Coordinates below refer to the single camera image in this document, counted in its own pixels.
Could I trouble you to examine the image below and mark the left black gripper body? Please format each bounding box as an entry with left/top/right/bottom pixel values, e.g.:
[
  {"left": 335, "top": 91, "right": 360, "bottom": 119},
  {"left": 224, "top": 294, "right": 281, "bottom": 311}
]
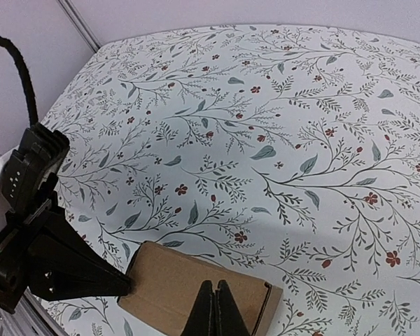
[{"left": 0, "top": 207, "right": 56, "bottom": 314}]

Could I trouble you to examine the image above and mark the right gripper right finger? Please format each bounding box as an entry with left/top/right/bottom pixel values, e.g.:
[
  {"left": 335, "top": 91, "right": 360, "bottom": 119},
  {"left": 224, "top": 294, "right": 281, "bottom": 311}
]
[{"left": 213, "top": 280, "right": 250, "bottom": 336}]

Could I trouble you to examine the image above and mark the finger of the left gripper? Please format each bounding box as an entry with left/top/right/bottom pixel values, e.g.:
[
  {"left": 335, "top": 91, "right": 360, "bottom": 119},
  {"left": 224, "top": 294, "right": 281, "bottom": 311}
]
[
  {"left": 34, "top": 211, "right": 131, "bottom": 284},
  {"left": 28, "top": 243, "right": 132, "bottom": 300}
]

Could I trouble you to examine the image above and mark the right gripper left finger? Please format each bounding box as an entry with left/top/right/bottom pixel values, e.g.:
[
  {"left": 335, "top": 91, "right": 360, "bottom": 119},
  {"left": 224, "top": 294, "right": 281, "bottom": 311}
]
[{"left": 187, "top": 280, "right": 216, "bottom": 336}]

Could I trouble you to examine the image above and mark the brown cardboard box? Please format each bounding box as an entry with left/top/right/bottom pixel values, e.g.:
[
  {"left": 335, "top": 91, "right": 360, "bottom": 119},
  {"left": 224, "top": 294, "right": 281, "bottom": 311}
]
[{"left": 118, "top": 241, "right": 283, "bottom": 335}]

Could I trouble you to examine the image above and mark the floral patterned table mat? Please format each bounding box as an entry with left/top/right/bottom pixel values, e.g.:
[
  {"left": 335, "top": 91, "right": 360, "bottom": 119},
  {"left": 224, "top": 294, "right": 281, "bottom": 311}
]
[{"left": 43, "top": 24, "right": 420, "bottom": 335}]

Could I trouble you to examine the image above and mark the front aluminium rail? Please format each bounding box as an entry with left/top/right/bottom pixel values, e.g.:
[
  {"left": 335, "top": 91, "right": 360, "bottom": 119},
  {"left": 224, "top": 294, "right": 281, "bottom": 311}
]
[{"left": 0, "top": 290, "right": 68, "bottom": 336}]

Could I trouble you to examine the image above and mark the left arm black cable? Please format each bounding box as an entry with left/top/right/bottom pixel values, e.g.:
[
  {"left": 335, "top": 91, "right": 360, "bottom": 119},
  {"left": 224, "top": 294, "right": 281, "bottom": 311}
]
[{"left": 0, "top": 34, "right": 39, "bottom": 127}]

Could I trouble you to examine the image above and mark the left aluminium frame post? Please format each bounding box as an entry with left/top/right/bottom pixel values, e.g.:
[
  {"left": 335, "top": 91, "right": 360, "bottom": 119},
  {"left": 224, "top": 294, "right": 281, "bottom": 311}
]
[{"left": 56, "top": 0, "right": 101, "bottom": 53}]

